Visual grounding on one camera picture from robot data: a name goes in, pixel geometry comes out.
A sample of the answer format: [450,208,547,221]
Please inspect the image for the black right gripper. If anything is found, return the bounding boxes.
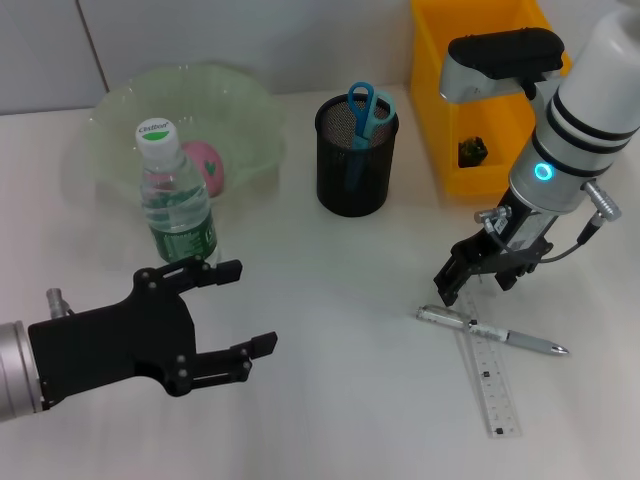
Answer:
[432,192,556,307]

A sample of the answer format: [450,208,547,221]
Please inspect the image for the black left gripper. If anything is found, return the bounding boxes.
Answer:
[27,255,279,409]

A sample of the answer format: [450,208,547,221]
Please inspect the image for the clear plastic ruler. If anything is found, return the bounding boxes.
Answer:
[454,292,521,440]

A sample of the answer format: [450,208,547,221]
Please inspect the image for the green plastic wrapper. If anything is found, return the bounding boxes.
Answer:
[458,135,489,169]

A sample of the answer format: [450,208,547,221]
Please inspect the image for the clear green-label water bottle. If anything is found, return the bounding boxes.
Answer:
[134,117,222,269]

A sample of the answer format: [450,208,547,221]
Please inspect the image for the pink peach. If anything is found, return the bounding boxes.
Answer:
[180,141,226,199]

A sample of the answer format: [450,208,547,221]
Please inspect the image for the blue teal scissors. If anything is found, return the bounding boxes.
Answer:
[343,82,396,195]

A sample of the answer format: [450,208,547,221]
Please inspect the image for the silver clear pen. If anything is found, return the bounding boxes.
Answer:
[413,303,570,357]

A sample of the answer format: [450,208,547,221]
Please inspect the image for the black mesh pen cup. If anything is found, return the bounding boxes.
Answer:
[314,93,400,218]

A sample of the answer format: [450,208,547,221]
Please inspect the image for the green glass fruit plate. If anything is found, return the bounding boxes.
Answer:
[62,62,289,221]

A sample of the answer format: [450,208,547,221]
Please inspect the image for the yellow plastic bin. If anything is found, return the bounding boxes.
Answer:
[410,0,574,197]

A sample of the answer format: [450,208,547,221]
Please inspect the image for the grey right arm cable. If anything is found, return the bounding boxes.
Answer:
[474,179,624,264]

